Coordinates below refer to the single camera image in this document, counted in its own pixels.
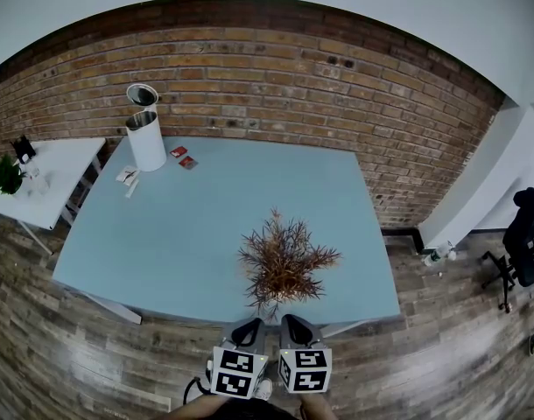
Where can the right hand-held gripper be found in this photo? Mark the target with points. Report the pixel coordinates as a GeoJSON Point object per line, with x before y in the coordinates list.
{"type": "Point", "coordinates": [306, 370]}

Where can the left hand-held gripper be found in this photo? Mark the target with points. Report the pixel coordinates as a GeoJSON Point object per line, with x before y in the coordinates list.
{"type": "Point", "coordinates": [236, 372]}

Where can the brown potted plant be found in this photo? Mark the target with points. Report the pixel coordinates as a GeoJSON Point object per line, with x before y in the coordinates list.
{"type": "Point", "coordinates": [286, 265]}

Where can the person's right forearm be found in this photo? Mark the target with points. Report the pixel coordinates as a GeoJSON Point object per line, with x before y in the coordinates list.
{"type": "Point", "coordinates": [317, 407]}

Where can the green potted plant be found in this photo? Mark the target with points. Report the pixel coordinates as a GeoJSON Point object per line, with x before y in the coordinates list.
{"type": "Point", "coordinates": [5, 175]}

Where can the person's white shoe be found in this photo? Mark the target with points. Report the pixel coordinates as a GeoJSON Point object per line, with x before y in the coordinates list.
{"type": "Point", "coordinates": [263, 389]}

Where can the person's black shirt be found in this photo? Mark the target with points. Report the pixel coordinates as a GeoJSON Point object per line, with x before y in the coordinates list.
{"type": "Point", "coordinates": [258, 409]}

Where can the light blue table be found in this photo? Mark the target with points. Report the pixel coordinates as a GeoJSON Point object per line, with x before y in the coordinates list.
{"type": "Point", "coordinates": [205, 226]}

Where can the green label plastic bottle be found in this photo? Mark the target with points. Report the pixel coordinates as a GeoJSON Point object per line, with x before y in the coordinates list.
{"type": "Point", "coordinates": [437, 254]}

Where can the white stick sachet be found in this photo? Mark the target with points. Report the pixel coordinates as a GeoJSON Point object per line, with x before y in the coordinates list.
{"type": "Point", "coordinates": [131, 189]}

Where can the red packet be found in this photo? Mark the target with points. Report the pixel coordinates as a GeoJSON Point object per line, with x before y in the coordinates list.
{"type": "Point", "coordinates": [178, 151]}
{"type": "Point", "coordinates": [188, 162]}

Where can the white printed paper packet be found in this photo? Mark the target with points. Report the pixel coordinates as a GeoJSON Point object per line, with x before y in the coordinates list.
{"type": "Point", "coordinates": [128, 173]}

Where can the white electric kettle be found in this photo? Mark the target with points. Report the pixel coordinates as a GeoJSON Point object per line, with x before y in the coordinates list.
{"type": "Point", "coordinates": [148, 147]}

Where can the black office chair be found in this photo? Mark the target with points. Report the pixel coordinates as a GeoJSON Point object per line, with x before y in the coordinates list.
{"type": "Point", "coordinates": [527, 234]}

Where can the white side table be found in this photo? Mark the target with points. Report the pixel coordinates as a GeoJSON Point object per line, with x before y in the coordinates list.
{"type": "Point", "coordinates": [65, 169]}

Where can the clear plastic bottle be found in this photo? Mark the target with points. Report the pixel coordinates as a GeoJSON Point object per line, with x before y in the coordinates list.
{"type": "Point", "coordinates": [36, 177]}

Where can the black holder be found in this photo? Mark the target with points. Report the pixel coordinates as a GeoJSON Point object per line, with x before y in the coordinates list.
{"type": "Point", "coordinates": [23, 147]}

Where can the white stool frame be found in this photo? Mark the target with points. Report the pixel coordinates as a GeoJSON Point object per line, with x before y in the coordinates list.
{"type": "Point", "coordinates": [81, 191]}

